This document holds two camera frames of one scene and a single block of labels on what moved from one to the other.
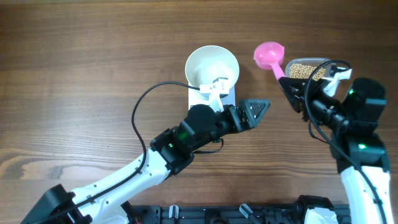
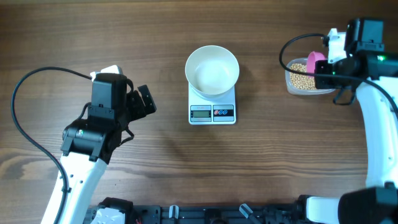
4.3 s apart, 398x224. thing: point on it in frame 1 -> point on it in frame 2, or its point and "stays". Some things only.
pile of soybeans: [300, 70] stays
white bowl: [212, 70] stays
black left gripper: [250, 122] -> [134, 99]
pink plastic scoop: [270, 54] -> [312, 57]
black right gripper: [297, 99] -> [323, 83]
